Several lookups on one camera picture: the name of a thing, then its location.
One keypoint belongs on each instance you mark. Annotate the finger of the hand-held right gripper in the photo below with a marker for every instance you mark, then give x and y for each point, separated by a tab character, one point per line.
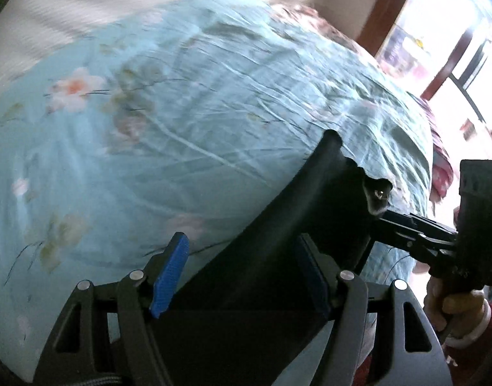
416	222
402	239

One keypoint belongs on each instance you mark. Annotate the teal floral bed sheet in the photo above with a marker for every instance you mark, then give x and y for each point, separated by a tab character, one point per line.
189	108

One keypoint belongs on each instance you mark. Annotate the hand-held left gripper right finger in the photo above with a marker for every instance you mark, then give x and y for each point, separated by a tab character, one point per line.
312	279

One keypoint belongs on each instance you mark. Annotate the brown window frame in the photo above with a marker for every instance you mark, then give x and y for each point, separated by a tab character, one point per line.
390	12

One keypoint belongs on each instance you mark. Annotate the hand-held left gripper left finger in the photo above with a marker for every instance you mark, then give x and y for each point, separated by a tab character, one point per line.
170	276

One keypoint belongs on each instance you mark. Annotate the black pants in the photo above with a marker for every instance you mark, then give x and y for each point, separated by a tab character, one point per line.
270	249

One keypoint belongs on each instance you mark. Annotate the person's right forearm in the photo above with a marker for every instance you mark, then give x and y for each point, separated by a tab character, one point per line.
481	331

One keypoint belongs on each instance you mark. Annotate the person's right hand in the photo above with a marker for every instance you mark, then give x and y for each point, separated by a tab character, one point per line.
456	303

